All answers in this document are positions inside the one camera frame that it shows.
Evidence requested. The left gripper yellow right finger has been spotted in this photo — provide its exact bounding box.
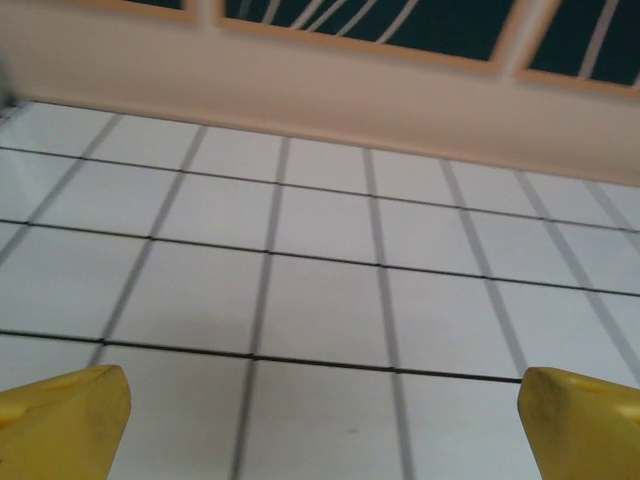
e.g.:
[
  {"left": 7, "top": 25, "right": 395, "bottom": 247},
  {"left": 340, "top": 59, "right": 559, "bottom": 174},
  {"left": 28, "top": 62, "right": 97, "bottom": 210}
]
[{"left": 517, "top": 366, "right": 640, "bottom": 480}]

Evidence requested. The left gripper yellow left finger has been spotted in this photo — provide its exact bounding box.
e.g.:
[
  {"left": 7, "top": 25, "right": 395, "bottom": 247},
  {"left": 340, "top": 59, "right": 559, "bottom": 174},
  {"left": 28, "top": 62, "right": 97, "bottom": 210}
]
[{"left": 0, "top": 364, "right": 132, "bottom": 480}]

